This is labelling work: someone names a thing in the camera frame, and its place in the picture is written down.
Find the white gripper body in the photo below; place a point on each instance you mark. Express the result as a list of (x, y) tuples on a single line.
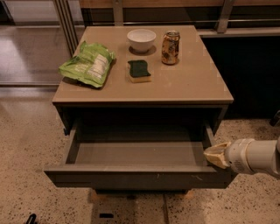
[(240, 156)]

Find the black object bottom left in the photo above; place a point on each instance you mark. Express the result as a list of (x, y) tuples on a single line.
[(32, 219)]

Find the green yellow sponge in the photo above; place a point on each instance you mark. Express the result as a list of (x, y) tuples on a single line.
[(138, 71)]

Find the black floor marker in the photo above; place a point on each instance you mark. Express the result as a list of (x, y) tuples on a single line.
[(106, 215)]

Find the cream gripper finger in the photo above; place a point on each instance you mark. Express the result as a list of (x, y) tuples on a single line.
[(216, 155)]

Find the orange drink can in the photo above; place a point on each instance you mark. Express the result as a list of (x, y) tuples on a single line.
[(170, 47)]

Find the white bowl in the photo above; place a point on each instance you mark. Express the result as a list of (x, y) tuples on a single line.
[(141, 40)]

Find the grey drawer cabinet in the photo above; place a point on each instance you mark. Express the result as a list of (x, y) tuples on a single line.
[(191, 92)]

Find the grey top drawer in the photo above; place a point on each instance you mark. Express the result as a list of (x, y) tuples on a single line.
[(138, 158)]

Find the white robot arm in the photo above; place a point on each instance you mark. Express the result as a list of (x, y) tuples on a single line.
[(247, 156)]

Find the green chip bag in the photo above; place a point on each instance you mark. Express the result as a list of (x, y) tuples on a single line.
[(90, 66)]

